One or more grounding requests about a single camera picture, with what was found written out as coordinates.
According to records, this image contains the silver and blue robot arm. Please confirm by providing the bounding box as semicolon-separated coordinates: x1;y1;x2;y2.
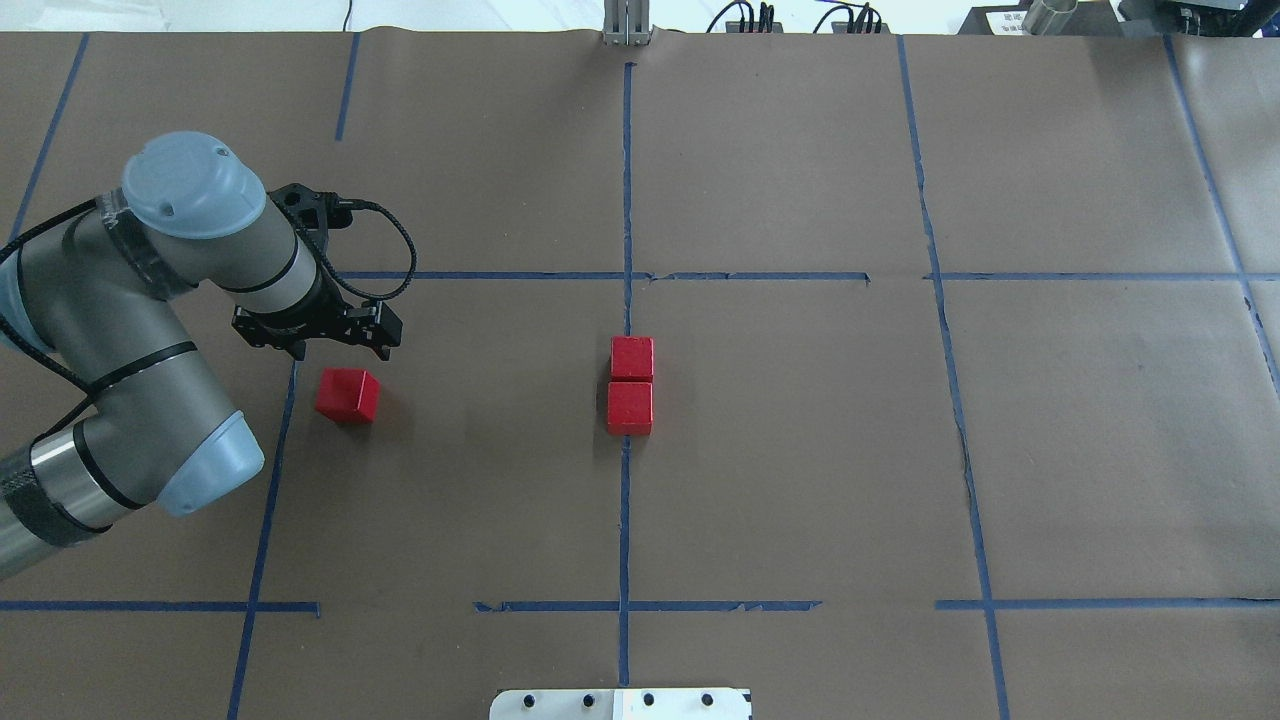
3;131;403;578

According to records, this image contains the brown paper table cover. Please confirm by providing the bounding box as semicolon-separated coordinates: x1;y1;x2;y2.
3;29;1277;719

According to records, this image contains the red cube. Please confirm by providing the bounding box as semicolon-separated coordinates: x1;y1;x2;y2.
314;366;381;425

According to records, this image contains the metal cup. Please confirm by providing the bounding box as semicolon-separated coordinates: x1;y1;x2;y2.
1021;0;1079;36

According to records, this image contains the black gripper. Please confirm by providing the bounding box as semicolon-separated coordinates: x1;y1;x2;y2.
232;183;403;361

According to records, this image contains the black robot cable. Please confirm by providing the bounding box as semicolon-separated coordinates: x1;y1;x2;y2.
330;199;417;304

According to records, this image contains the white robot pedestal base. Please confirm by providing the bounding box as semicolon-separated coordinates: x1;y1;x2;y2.
489;687;754;719

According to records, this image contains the red cube block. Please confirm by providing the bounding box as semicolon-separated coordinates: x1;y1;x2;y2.
609;334;657;383
605;380;655;436

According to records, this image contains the aluminium frame post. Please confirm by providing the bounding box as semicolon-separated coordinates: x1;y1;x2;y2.
602;0;653;47

